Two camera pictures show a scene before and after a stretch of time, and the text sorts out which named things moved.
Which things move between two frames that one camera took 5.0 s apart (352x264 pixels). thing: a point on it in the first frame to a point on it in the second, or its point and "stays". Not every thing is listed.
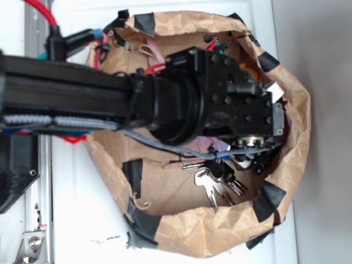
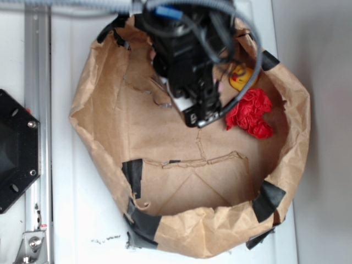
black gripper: x=234 y=103 to x=186 y=53
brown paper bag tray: x=213 y=195 stays
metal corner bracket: x=32 y=248 stays
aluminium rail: x=38 y=197 stays
